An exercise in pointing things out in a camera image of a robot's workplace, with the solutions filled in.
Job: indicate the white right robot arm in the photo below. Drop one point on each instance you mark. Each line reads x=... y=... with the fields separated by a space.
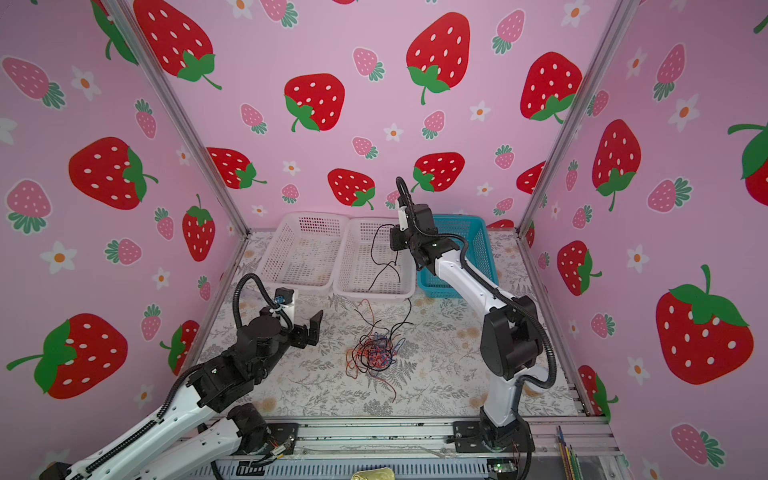
x=515 y=347

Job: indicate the white plastic basket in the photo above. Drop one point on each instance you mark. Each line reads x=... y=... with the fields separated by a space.
x=366 y=267
x=303 y=252

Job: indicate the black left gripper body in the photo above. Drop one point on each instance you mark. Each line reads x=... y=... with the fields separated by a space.
x=284 y=341

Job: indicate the gold object at bottom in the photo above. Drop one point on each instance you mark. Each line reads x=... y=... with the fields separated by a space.
x=384 y=473

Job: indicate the middle white plastic basket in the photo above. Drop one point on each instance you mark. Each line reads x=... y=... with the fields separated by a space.
x=366 y=267

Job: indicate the left white plastic basket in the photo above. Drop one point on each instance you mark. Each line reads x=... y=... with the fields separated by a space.
x=303 y=252

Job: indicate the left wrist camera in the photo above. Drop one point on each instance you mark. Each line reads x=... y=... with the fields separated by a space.
x=284 y=299

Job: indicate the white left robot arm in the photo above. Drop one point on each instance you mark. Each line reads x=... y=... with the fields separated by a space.
x=202 y=418

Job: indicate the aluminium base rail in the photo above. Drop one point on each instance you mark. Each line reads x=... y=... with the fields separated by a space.
x=420 y=448

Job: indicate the teal plastic basket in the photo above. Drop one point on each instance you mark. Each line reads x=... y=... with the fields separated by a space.
x=479 y=253

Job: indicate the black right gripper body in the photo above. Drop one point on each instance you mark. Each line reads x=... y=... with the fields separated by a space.
x=404 y=238

